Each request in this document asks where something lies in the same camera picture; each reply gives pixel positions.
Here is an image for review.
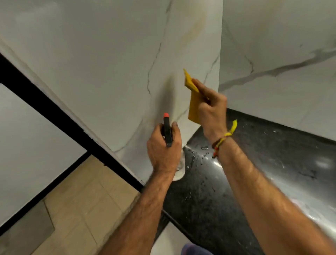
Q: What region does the yellow thread wristband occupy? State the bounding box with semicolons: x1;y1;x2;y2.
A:
211;119;238;159

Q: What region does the black stone countertop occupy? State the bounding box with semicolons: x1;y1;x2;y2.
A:
155;108;336;255

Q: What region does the clear spray bottle black trigger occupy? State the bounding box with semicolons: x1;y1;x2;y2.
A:
160;113;186;182

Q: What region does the black door frame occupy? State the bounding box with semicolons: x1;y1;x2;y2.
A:
0;52;145;236

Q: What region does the person's left forearm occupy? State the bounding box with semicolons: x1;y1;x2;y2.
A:
98;168;176;255

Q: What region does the person's left hand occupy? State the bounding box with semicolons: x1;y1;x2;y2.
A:
146;121;183;175

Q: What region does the person's right hand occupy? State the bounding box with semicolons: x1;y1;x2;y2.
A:
191;78;228;144

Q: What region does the blue red-striped shirt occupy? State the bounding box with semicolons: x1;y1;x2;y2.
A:
181;243;213;255

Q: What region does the yellow cleaning cloth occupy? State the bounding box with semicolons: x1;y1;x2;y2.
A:
183;69;204;125

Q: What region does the person's right forearm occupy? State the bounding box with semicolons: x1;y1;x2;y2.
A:
215;136;336;255

